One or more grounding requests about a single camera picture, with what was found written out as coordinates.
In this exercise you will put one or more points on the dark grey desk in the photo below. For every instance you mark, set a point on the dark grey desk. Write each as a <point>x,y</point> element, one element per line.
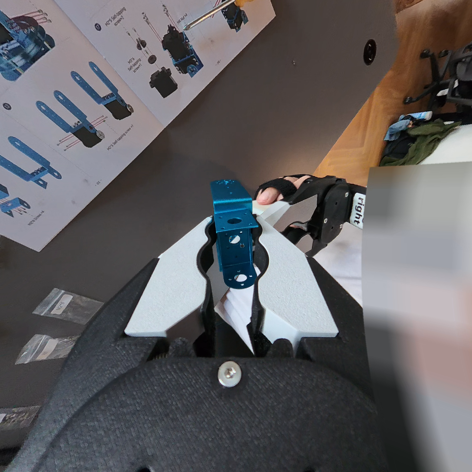
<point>221,129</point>

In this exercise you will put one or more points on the blue cloth bundle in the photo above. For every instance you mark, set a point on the blue cloth bundle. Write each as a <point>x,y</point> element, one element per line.
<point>400,127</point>

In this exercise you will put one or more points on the black office chair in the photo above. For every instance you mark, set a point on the black office chair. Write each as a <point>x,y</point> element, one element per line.
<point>446,92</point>

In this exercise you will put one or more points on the blue metal U bracket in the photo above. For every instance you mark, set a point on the blue metal U bracket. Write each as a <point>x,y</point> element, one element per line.
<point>230,191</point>

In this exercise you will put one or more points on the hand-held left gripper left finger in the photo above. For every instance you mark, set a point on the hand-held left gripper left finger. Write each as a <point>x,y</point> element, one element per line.
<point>173,291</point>

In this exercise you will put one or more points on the printed assembly manual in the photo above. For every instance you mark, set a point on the printed assembly manual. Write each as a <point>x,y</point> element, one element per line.
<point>121,66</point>

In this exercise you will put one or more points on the green jacket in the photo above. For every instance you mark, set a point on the green jacket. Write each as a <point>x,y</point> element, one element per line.
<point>424,143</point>

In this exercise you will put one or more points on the person's right hand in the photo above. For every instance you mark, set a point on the person's right hand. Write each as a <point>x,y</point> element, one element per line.
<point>266,198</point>

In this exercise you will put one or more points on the blue bracket with round plate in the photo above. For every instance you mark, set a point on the blue bracket with round plate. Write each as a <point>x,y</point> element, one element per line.
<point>239,258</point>

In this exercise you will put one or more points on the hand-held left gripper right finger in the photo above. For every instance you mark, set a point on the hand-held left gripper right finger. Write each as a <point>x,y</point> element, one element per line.
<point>295,291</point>

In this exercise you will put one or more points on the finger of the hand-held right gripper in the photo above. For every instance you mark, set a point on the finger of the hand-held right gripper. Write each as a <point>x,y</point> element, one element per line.
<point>304,239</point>
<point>295,210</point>

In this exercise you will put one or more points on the clear bag of screws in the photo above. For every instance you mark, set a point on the clear bag of screws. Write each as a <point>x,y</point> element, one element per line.
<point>73,306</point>
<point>44,350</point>
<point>18,418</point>

